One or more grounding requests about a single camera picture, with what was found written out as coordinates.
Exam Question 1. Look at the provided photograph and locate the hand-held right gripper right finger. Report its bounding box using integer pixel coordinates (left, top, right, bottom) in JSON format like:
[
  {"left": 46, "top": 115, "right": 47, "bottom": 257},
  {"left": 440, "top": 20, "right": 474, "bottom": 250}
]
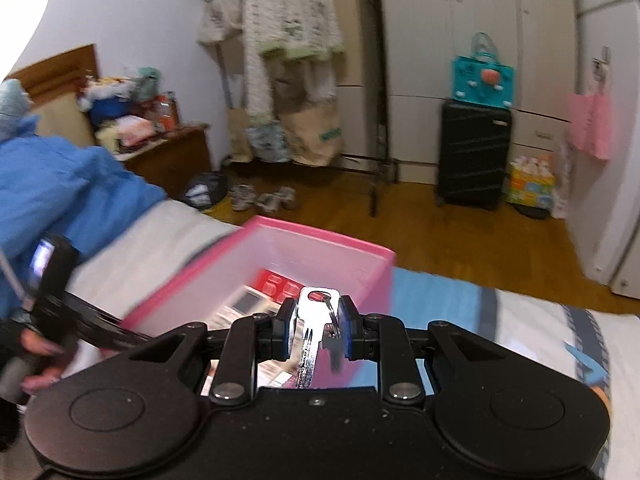
[{"left": 339, "top": 295, "right": 507, "bottom": 406}]

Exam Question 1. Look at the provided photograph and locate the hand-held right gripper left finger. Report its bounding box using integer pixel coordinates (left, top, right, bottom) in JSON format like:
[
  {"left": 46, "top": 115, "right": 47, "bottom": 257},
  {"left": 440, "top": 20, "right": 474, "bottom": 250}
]
[{"left": 129, "top": 297, "right": 301, "bottom": 407}]

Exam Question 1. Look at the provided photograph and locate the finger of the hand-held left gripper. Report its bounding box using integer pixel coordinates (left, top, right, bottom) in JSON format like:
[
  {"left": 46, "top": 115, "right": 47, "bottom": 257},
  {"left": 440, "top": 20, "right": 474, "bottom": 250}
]
[{"left": 60, "top": 292, "right": 157, "bottom": 352}]

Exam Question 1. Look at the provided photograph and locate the silver key bunch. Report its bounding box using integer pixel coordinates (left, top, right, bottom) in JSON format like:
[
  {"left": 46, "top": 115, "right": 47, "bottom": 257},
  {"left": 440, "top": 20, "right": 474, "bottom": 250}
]
[{"left": 295, "top": 286, "right": 343, "bottom": 389}]

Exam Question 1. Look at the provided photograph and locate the white remote control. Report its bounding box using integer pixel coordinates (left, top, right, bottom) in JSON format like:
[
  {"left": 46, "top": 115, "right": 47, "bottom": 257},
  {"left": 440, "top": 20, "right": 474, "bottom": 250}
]
[{"left": 206, "top": 284, "right": 282, "bottom": 332}]

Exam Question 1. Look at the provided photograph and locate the pink storage box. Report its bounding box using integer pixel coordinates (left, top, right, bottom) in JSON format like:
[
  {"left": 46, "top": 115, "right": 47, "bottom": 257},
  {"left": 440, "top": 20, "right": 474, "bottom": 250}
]
[{"left": 122, "top": 216, "right": 398, "bottom": 391}]

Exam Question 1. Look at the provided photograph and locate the person's left hand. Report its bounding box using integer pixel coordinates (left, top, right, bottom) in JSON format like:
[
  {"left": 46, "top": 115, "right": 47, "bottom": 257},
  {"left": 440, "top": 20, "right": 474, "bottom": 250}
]
[{"left": 19, "top": 330, "right": 68, "bottom": 397}]

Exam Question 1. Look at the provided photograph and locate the red printed paper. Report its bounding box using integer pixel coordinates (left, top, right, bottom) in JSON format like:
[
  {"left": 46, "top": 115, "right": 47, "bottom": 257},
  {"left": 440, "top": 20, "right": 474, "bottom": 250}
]
[{"left": 254, "top": 269, "right": 307, "bottom": 302}]

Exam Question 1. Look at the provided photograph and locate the blue blanket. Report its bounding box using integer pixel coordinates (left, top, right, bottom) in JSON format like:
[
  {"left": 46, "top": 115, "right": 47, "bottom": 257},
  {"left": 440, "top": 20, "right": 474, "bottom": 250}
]
[{"left": 0, "top": 114, "right": 170, "bottom": 322}]

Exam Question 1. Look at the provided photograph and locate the grey sneakers pair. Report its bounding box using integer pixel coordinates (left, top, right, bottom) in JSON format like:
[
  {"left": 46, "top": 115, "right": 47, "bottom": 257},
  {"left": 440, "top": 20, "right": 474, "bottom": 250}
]
[{"left": 256, "top": 186, "right": 299, "bottom": 212}]

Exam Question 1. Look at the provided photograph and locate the grey sneaker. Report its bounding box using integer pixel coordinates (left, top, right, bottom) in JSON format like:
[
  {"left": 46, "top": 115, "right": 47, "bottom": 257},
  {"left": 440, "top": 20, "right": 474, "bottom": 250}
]
[{"left": 230, "top": 183, "right": 257, "bottom": 212}]

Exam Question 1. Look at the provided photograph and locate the black bag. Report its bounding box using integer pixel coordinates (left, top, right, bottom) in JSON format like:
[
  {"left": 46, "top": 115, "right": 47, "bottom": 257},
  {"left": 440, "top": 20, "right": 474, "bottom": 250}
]
[{"left": 181, "top": 171, "right": 227, "bottom": 209}]

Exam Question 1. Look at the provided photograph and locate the wooden nightstand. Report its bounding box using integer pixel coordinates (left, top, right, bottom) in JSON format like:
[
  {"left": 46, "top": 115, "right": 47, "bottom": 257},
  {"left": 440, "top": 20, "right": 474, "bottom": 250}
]
[{"left": 116, "top": 124, "right": 214, "bottom": 198}]

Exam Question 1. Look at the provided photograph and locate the wooden headboard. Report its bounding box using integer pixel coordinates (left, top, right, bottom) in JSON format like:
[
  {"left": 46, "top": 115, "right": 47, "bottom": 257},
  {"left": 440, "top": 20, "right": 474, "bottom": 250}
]
[{"left": 4, "top": 43, "right": 99, "bottom": 153}]

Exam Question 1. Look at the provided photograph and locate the pile of clutter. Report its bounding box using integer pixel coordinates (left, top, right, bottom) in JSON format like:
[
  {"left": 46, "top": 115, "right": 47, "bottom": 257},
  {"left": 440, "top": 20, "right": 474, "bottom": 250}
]
[{"left": 77, "top": 65, "right": 181, "bottom": 151}]

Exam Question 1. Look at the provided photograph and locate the patterned plastic bag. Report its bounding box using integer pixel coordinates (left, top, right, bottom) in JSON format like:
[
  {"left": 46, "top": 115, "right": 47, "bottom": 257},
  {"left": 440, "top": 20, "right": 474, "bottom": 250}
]
[{"left": 245, "top": 120, "right": 292, "bottom": 162}]

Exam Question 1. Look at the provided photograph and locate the large brown paper bag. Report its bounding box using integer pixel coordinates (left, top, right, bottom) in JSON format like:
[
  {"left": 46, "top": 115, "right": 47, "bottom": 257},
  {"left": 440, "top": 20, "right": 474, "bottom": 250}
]
[{"left": 280, "top": 97, "right": 345, "bottom": 167}]

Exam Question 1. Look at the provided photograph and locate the small brown paper bag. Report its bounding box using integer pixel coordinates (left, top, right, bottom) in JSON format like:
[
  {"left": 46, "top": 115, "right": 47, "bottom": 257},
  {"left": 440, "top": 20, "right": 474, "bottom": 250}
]
[{"left": 226, "top": 105, "right": 254, "bottom": 163}]

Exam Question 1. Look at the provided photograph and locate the black suitcase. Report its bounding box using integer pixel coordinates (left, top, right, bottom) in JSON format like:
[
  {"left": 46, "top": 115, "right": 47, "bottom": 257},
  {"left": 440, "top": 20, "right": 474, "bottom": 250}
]
[{"left": 436, "top": 100, "right": 514, "bottom": 212}]

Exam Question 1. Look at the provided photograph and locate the colourful gift bag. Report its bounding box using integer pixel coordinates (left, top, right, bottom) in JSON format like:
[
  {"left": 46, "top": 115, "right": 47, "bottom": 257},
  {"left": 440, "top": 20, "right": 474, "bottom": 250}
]
[{"left": 506, "top": 154, "right": 557, "bottom": 219}]

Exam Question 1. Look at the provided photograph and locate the black clothes rack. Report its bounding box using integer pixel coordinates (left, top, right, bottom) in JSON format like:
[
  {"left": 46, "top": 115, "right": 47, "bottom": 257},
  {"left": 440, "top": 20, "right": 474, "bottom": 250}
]
[{"left": 345, "top": 0, "right": 402, "bottom": 219}]

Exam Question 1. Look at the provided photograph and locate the clear plastic bag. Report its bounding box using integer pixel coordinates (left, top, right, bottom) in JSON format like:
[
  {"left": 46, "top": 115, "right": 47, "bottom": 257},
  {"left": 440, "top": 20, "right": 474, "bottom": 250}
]
[{"left": 550, "top": 142, "right": 573, "bottom": 220}]

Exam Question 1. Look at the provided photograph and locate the teal gift bag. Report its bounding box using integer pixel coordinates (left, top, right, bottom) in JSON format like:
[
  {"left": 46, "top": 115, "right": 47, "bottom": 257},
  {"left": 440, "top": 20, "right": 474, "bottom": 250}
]
[{"left": 451, "top": 31, "right": 517, "bottom": 109}]

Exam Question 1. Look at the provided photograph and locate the pink hanging bag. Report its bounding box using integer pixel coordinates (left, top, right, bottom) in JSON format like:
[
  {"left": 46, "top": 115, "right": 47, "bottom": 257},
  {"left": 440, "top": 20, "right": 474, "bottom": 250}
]
[{"left": 566, "top": 89, "right": 614, "bottom": 162}]

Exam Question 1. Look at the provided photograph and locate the white knitted garment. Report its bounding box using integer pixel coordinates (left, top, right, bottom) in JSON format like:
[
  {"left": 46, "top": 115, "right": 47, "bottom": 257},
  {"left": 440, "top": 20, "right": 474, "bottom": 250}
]
[{"left": 196, "top": 0, "right": 345, "bottom": 123}]

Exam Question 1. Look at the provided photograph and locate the white wardrobe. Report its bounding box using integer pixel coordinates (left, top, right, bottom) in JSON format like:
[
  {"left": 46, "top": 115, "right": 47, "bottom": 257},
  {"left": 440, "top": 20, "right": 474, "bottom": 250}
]
[{"left": 335, "top": 0, "right": 583, "bottom": 187}]

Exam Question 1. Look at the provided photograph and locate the white door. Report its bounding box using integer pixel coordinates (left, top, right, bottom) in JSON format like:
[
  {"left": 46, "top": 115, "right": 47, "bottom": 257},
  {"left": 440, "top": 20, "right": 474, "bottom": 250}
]
[{"left": 570, "top": 0, "right": 640, "bottom": 302}]

